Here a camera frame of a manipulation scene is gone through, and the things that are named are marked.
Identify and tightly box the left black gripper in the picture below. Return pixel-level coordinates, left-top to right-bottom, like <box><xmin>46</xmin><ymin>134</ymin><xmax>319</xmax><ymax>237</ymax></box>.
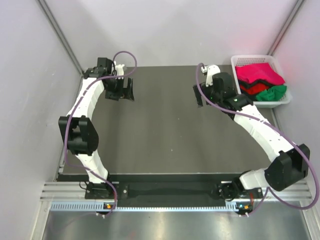
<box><xmin>105</xmin><ymin>76</ymin><xmax>134</xmax><ymax>102</ymax></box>

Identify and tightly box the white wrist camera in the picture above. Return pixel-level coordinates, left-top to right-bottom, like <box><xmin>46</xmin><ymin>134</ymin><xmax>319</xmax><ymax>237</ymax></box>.
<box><xmin>112</xmin><ymin>60</ymin><xmax>127</xmax><ymax>78</ymax></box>
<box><xmin>200</xmin><ymin>64</ymin><xmax>221</xmax><ymax>87</ymax></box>

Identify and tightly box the red t shirt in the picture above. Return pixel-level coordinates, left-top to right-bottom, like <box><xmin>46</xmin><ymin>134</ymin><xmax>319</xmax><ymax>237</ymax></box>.
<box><xmin>239</xmin><ymin>83</ymin><xmax>270</xmax><ymax>101</ymax></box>

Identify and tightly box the left aluminium corner post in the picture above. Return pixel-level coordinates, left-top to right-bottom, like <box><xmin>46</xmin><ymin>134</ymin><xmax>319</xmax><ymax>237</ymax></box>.
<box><xmin>35</xmin><ymin>0</ymin><xmax>84</xmax><ymax>75</ymax></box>

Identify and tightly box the green t shirt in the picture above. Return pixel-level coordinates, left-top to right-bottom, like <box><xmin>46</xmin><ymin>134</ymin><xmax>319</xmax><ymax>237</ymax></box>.
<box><xmin>255</xmin><ymin>85</ymin><xmax>287</xmax><ymax>102</ymax></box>

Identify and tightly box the aluminium corner post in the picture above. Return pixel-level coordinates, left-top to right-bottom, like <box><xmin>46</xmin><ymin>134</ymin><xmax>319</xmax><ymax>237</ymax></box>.
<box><xmin>35</xmin><ymin>0</ymin><xmax>84</xmax><ymax>75</ymax></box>
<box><xmin>267</xmin><ymin>0</ymin><xmax>306</xmax><ymax>56</ymax></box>

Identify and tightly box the pink t shirt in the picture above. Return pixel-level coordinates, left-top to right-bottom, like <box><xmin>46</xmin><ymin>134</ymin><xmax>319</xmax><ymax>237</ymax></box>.
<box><xmin>235</xmin><ymin>63</ymin><xmax>286</xmax><ymax>89</ymax></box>

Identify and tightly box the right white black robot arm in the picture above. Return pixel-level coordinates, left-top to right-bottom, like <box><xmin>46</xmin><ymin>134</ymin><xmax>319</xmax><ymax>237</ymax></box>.
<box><xmin>193</xmin><ymin>72</ymin><xmax>310</xmax><ymax>198</ymax></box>

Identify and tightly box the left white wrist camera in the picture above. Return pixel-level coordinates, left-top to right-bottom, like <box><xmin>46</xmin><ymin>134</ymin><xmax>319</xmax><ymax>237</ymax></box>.
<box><xmin>112</xmin><ymin>60</ymin><xmax>127</xmax><ymax>78</ymax></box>

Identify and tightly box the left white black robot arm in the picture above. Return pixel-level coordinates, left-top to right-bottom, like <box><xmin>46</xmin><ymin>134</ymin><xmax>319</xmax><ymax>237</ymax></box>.
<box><xmin>58</xmin><ymin>57</ymin><xmax>134</xmax><ymax>199</ymax></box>

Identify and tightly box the black t shirt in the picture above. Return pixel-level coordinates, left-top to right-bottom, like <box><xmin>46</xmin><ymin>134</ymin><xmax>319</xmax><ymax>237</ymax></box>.
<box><xmin>238</xmin><ymin>80</ymin><xmax>265</xmax><ymax>95</ymax></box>

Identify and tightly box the grey slotted cable duct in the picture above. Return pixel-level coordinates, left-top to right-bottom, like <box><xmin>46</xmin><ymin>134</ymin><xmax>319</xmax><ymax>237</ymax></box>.
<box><xmin>50</xmin><ymin>201</ymin><xmax>254</xmax><ymax>211</ymax></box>

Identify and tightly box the white plastic basket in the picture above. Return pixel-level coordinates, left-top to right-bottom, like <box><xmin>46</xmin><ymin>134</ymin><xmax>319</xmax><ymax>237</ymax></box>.
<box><xmin>231</xmin><ymin>54</ymin><xmax>292</xmax><ymax>108</ymax></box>

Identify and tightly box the right aluminium corner post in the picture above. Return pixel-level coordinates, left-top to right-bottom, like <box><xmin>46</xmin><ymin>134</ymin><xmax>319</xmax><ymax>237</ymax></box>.
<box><xmin>267</xmin><ymin>0</ymin><xmax>306</xmax><ymax>56</ymax></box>

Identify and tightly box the aluminium frame rail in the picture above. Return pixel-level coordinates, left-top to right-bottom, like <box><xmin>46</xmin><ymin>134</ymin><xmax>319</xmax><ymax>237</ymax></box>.
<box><xmin>40</xmin><ymin>180</ymin><xmax>312</xmax><ymax>202</ymax></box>

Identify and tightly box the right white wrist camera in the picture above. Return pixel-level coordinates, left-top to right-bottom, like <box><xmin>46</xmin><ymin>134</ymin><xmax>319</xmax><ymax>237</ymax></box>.
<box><xmin>200</xmin><ymin>64</ymin><xmax>221</xmax><ymax>87</ymax></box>

